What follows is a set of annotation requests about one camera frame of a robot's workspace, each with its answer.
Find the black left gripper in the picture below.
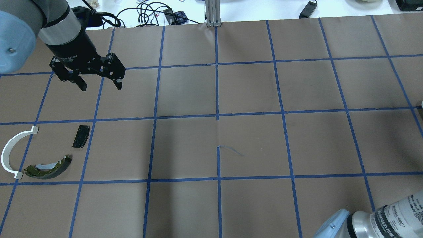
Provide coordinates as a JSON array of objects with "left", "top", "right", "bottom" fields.
[{"left": 46, "top": 31, "right": 126, "bottom": 91}]

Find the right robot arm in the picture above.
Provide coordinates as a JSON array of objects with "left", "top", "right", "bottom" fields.
[{"left": 313, "top": 191, "right": 423, "bottom": 238}]

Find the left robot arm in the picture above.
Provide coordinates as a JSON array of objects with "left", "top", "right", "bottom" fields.
[{"left": 0, "top": 0, "right": 126, "bottom": 91}]

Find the black brake pad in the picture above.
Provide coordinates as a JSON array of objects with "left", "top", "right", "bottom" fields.
[{"left": 72, "top": 125, "right": 90, "bottom": 148}]

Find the blue patterned small object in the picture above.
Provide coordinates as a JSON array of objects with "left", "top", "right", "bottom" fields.
[{"left": 174, "top": 11, "right": 189, "bottom": 25}]

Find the green brake shoe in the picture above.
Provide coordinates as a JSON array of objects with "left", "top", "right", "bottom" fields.
[{"left": 24, "top": 155, "right": 72, "bottom": 180}]

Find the black power adapter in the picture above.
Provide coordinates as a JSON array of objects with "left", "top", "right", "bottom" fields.
[{"left": 299, "top": 0, "right": 318, "bottom": 19}]

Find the black device at corner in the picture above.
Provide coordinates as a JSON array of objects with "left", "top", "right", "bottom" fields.
[{"left": 395, "top": 0, "right": 423, "bottom": 12}]

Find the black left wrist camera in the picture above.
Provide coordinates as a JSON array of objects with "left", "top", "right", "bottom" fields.
[{"left": 71, "top": 6, "right": 122, "bottom": 28}]

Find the black cable bundle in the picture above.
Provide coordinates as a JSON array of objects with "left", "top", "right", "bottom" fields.
[{"left": 116, "top": 0, "right": 201, "bottom": 27}]

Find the white curved plastic bracket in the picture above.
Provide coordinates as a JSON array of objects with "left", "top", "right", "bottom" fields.
[{"left": 1, "top": 126, "right": 39, "bottom": 180}]

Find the aluminium extrusion post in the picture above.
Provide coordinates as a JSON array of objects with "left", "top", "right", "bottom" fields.
[{"left": 204, "top": 0, "right": 222, "bottom": 27}]

